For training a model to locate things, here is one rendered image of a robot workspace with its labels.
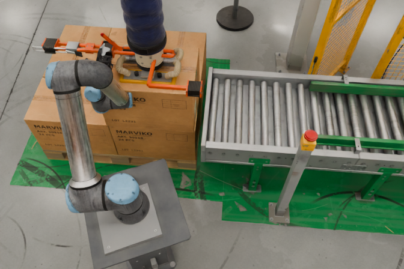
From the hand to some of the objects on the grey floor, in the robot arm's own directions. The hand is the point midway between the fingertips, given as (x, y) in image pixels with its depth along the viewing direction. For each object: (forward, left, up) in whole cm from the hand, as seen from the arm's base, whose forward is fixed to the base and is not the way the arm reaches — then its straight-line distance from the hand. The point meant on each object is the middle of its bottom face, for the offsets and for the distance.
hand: (103, 49), depth 231 cm
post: (-90, -93, -109) cm, 169 cm away
